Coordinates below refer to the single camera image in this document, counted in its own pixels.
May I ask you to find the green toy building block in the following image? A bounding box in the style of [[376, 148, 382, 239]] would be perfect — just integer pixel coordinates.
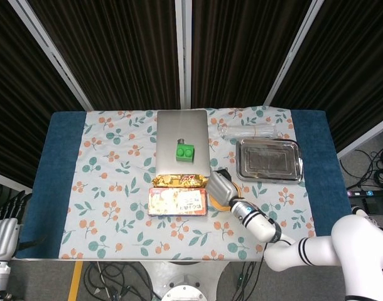
[[175, 142, 195, 163]]

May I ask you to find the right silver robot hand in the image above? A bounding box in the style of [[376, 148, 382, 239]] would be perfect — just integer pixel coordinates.
[[207, 169, 242, 209]]

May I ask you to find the blue table mat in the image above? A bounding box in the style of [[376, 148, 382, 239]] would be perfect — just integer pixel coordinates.
[[15, 110, 362, 260]]

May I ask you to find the silver closed laptop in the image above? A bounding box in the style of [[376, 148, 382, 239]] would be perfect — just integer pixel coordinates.
[[156, 109, 211, 177]]

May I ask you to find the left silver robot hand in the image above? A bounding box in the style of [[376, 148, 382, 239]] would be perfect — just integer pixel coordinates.
[[0, 191, 47, 261]]

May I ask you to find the yellow floor tape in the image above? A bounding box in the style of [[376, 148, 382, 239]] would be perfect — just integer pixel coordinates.
[[67, 261, 84, 301]]

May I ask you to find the black floor cable bundle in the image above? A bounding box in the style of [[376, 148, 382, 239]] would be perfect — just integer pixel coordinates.
[[83, 261, 163, 301], [339, 147, 383, 191], [234, 261, 258, 301]]

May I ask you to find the dark ribbed curtain panel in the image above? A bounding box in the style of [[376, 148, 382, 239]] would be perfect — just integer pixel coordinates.
[[0, 0, 87, 189], [271, 0, 383, 154], [191, 0, 312, 107], [27, 0, 181, 111]]

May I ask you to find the pink biscuit box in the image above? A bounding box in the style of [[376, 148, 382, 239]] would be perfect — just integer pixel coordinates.
[[147, 186, 208, 217]]

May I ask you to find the white black sneaker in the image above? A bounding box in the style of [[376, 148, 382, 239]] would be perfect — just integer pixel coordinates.
[[350, 205, 378, 221]]

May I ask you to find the floral printed tablecloth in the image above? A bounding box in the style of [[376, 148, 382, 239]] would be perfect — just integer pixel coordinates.
[[58, 106, 321, 261]]

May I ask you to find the gold snack packet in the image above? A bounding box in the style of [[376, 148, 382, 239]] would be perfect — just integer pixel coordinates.
[[151, 174, 210, 189]]

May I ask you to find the round white robot base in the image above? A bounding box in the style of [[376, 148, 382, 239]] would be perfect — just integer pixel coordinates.
[[162, 283, 213, 301]]

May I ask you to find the stainless steel tray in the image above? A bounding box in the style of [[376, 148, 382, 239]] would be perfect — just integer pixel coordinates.
[[235, 139, 305, 183]]

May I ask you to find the orange paper bowl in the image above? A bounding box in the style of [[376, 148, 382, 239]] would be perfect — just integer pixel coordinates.
[[208, 180, 244, 212]]

